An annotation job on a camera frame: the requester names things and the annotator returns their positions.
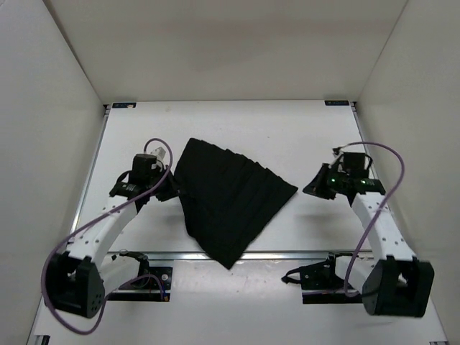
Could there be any aluminium right side rail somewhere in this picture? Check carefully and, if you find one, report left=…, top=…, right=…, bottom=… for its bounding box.
left=351, top=101, right=402, bottom=238

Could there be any aluminium rail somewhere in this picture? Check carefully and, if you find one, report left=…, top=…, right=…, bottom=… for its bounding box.
left=70, top=104, right=111, bottom=234
left=351, top=101, right=402, bottom=238
left=100, top=250, right=374, bottom=262

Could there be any aluminium left side rail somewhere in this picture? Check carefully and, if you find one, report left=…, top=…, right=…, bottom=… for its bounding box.
left=70, top=104, right=111, bottom=234

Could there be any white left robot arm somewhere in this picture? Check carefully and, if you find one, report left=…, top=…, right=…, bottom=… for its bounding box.
left=44, top=147, right=178, bottom=318

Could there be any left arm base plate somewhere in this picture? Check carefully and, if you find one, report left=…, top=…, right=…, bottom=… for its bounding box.
left=108, top=262, right=173, bottom=303

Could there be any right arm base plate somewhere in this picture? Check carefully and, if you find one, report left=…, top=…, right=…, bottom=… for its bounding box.
left=281, top=253, right=362, bottom=305

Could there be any left blue corner label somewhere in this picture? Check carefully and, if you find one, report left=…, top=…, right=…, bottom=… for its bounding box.
left=111, top=102, right=137, bottom=109

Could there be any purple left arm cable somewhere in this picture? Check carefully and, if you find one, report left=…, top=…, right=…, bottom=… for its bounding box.
left=42, top=137, right=175, bottom=335

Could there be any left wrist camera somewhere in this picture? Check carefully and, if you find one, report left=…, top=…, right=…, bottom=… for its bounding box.
left=150, top=147, right=166, bottom=171

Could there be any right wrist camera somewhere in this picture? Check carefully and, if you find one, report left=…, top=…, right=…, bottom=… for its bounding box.
left=332, top=146, right=344, bottom=162

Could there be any aluminium front rail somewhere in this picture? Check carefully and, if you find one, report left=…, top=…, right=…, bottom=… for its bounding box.
left=100, top=250, right=374, bottom=262

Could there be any black pleated skirt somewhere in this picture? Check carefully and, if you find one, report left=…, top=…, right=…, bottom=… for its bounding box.
left=174, top=138, right=298, bottom=270

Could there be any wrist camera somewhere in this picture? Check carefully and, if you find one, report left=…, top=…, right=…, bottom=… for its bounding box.
left=150, top=147, right=166, bottom=171
left=332, top=146, right=344, bottom=162

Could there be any blue corner label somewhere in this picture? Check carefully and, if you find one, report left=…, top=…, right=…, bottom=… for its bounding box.
left=111, top=102, right=137, bottom=109
left=324, top=100, right=349, bottom=106

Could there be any right blue corner label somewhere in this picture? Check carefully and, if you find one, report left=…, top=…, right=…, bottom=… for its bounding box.
left=324, top=100, right=349, bottom=106

